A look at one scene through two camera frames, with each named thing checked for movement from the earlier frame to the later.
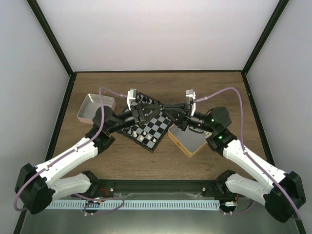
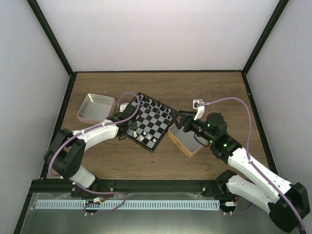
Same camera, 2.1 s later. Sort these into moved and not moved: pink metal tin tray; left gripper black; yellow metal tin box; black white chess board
Moved: left gripper black
Not moved: yellow metal tin box; pink metal tin tray; black white chess board
